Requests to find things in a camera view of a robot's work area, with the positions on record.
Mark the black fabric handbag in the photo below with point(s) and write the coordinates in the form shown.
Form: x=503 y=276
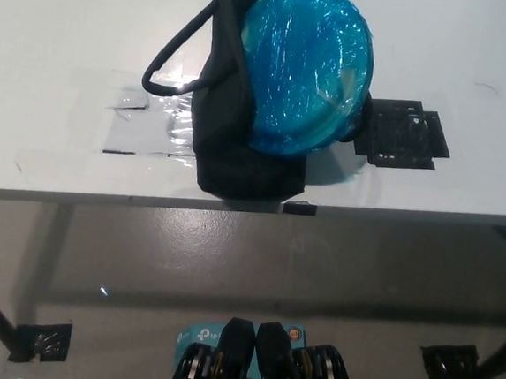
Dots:
x=221 y=151

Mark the black floor tape patch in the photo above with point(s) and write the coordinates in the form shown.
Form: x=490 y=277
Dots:
x=42 y=341
x=450 y=364

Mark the blue plate stack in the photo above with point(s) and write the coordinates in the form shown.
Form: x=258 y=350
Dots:
x=303 y=70

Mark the teal tp-link box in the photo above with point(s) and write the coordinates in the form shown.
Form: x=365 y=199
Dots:
x=198 y=333

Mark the large black tape patch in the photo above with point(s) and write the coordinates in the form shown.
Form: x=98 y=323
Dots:
x=400 y=131

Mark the clear tape sheet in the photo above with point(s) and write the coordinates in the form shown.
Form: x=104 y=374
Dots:
x=152 y=127

